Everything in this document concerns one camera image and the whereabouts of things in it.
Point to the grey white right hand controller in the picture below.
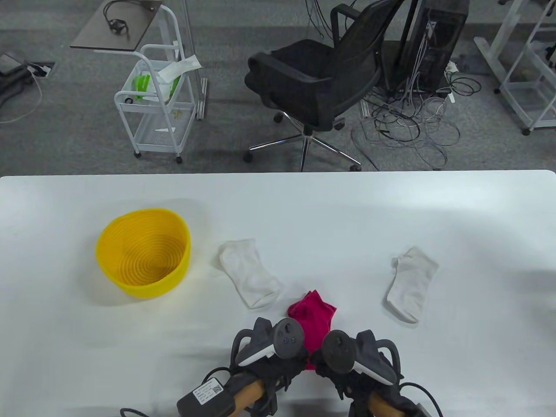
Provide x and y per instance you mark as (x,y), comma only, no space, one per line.
(339,351)

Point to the person's right hand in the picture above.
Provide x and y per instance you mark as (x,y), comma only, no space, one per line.
(347,384)

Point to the grey metal stand post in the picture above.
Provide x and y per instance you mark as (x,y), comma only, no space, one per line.
(202,97)

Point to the yellow ribbed basket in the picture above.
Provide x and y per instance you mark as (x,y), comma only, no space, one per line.
(143,260)

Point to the black office chair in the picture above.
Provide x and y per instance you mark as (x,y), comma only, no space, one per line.
(304,82)

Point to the black plain wrist box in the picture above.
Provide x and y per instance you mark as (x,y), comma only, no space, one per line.
(421,410)

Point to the white desk leg frame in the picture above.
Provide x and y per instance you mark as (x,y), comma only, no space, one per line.
(493,54)

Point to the green white packet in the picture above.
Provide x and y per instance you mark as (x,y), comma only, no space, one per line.
(141,84)

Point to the white power strip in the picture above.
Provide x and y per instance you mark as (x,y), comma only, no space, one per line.
(451,67)

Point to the grey white hand controller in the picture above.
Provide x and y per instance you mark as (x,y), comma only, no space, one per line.
(339,351)
(287,339)

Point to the person's left forearm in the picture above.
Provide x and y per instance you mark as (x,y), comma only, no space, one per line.
(247,393)

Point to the grey white left hand controller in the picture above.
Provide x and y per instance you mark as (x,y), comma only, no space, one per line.
(287,339)

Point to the floor socket box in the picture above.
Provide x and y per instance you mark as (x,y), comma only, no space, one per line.
(41,69)

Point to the person's left hand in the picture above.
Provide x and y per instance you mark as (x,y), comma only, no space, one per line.
(278,369)

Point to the black labelled wrist box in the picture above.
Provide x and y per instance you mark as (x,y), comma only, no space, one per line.
(206,397)

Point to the person's right forearm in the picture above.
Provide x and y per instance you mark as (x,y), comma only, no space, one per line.
(382,406)

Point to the black computer tower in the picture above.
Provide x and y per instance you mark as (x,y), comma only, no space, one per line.
(438,43)

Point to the black device on floor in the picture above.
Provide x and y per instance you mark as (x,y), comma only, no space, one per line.
(8,63)

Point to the dark top side table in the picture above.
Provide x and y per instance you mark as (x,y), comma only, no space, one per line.
(97,37)

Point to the white sock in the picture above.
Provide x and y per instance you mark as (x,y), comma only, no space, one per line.
(410,282)
(247,273)

